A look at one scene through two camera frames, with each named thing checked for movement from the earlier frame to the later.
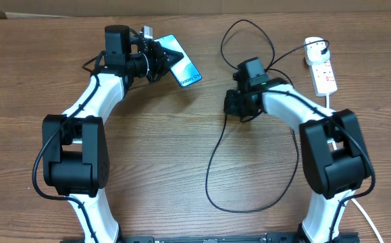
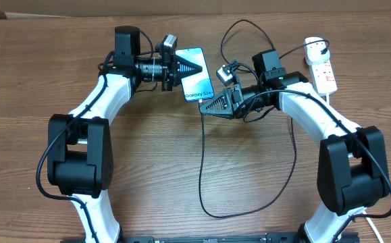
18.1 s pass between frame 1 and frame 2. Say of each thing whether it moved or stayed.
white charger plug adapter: stayed
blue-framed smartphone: moved
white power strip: stayed
